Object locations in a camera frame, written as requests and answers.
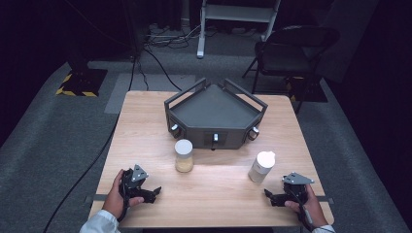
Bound white metal stand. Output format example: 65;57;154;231
196;0;282;59

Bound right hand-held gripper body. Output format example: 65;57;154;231
281;172;315;205

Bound black folding chair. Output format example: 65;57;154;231
242;24;341;115

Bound light grey floor mat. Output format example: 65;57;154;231
104;73;197;115

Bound person's right hand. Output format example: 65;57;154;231
285;184;328;229

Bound left hand-held gripper black cable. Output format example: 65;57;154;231
117;179;129;223

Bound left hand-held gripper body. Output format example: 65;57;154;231
120;164;154;199

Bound bundle of floor cables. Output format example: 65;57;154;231
142;22;202;50

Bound dark grey corner storage rack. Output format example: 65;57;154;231
163;77;269;151

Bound grey tape strip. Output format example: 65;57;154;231
315;195;335;205
85;193;109;204

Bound black stand with striped base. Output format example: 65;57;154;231
55;0;109;98

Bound glass jar with yellow contents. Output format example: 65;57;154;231
174;139;194;174

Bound white jar with white lid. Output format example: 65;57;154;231
248;150;277;183

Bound hand-held gripper black cable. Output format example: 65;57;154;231
291;186;325;233
117;179;129;223

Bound person's left hand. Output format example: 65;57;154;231
102;168;145;219

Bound curved black floor cable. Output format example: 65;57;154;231
142;45;184;92

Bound long black floor cable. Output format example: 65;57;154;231
43;54;138;233

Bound right hand-held gripper black cable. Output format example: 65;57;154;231
291;186;325;233

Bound striped base behind chair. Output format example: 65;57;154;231
285;76;328;104

